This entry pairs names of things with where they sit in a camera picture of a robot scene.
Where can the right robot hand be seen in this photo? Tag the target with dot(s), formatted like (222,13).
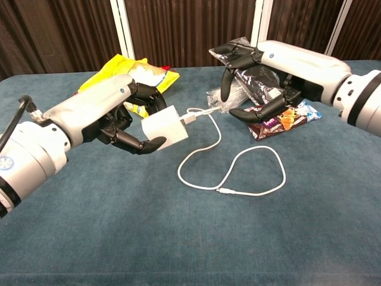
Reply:
(303,68)

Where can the teal table cloth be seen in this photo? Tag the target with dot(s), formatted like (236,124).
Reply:
(119,223)

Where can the white USB wall charger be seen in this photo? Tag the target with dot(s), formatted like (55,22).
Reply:
(166,125)

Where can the clear plastic packet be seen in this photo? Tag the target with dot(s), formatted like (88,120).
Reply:
(214,99)

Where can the dark slatted screen panel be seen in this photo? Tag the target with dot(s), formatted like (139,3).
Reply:
(366,29)
(190,29)
(300,21)
(59,32)

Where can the yellow marshmallow snack bag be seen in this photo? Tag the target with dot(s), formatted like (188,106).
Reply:
(110,67)

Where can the black garment in clear bag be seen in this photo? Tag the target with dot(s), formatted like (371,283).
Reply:
(262,78)

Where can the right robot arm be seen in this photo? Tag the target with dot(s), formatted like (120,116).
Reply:
(363,98)

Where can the brown chocolate snack bag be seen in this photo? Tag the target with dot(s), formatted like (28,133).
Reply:
(282,122)

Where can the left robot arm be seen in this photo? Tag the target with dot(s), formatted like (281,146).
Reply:
(29,158)

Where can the white partition frame post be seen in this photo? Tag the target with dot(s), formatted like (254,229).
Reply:
(125,26)
(260,21)
(336,29)

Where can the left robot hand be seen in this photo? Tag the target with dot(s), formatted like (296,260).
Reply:
(89,104)

